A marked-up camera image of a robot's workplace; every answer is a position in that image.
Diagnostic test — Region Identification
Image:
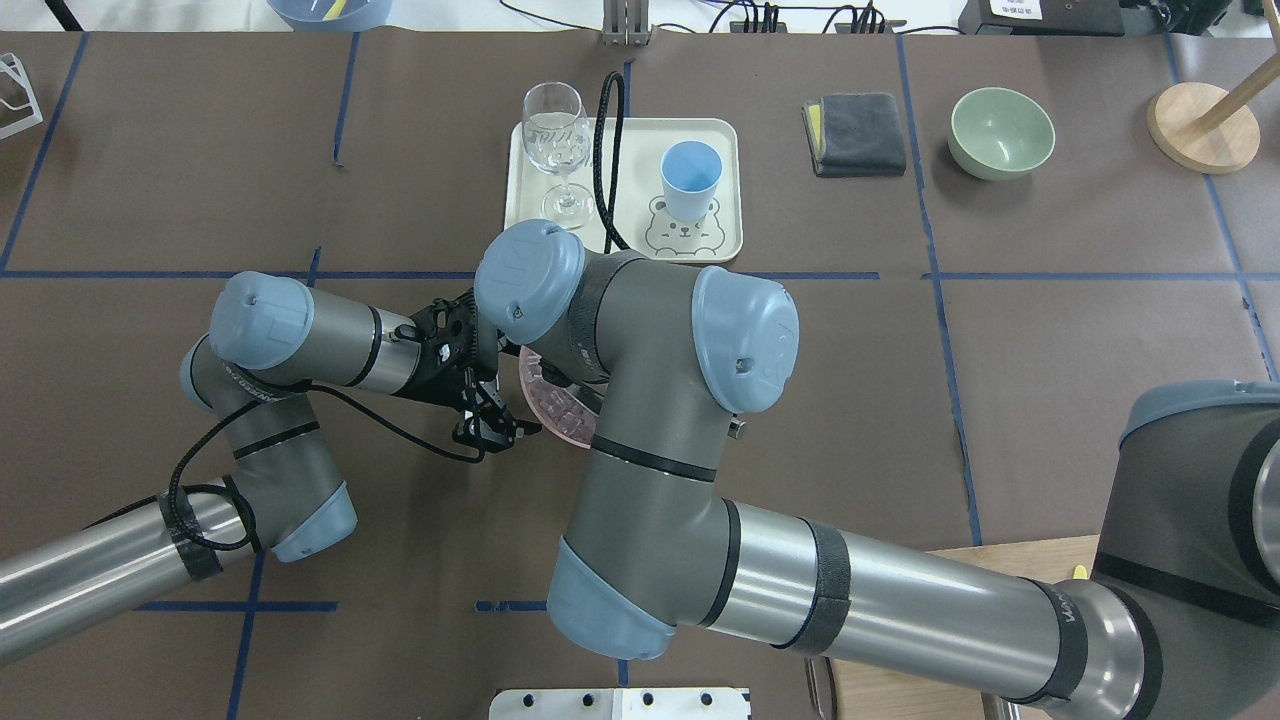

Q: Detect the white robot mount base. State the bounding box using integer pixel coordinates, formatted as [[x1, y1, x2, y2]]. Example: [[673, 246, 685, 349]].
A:
[[488, 685, 753, 719]]

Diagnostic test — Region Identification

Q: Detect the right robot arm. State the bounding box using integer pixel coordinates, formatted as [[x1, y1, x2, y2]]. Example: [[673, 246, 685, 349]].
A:
[[474, 220, 1277, 719]]

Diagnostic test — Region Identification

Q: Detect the clear ice cubes pile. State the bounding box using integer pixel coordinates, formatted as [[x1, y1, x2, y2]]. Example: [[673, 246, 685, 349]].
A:
[[530, 363, 599, 436]]

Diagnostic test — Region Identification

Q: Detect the light blue cup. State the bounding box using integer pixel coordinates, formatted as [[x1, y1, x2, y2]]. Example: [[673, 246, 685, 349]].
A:
[[659, 140, 724, 222]]

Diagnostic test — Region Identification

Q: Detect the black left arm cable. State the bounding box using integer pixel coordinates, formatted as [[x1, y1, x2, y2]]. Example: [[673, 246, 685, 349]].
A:
[[166, 382, 488, 553]]

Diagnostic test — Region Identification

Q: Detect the wooden stand base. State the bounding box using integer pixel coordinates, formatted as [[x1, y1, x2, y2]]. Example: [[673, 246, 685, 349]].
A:
[[1146, 54, 1279, 176]]

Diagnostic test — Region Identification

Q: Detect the clear wine glass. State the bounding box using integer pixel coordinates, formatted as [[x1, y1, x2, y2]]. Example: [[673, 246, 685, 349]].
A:
[[521, 82, 593, 229]]

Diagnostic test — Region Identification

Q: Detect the green bowl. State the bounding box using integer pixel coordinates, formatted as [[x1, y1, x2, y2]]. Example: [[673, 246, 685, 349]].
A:
[[947, 87, 1057, 181]]

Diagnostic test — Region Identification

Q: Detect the white wire rack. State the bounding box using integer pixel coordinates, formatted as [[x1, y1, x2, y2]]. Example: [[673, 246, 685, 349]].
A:
[[1, 53, 44, 140]]

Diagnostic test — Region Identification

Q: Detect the cream bear tray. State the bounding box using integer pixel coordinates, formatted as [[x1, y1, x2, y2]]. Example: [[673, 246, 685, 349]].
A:
[[503, 117, 744, 264]]

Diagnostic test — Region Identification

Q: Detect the pink bowl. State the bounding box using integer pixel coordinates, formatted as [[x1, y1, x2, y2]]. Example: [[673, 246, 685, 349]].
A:
[[517, 345, 605, 450]]

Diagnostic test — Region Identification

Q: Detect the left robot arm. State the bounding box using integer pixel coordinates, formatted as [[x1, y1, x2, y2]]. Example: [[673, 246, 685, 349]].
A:
[[1, 272, 540, 664]]

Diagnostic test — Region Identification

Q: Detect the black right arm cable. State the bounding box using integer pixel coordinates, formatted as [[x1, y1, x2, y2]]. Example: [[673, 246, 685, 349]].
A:
[[591, 70, 634, 252]]

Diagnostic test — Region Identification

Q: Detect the blue bowl at edge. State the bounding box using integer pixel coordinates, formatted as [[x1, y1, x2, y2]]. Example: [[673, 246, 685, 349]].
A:
[[268, 0, 396, 32]]

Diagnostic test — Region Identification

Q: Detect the wooden cutting board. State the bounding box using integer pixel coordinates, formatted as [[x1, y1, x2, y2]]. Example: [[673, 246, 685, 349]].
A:
[[805, 536, 1098, 719]]

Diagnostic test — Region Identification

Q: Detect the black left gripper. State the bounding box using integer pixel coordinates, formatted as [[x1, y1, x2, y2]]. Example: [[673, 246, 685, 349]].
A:
[[393, 290, 543, 454]]

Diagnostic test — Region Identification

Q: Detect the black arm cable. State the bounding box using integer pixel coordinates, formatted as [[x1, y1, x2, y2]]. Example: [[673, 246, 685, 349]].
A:
[[591, 70, 634, 252], [166, 382, 488, 553]]

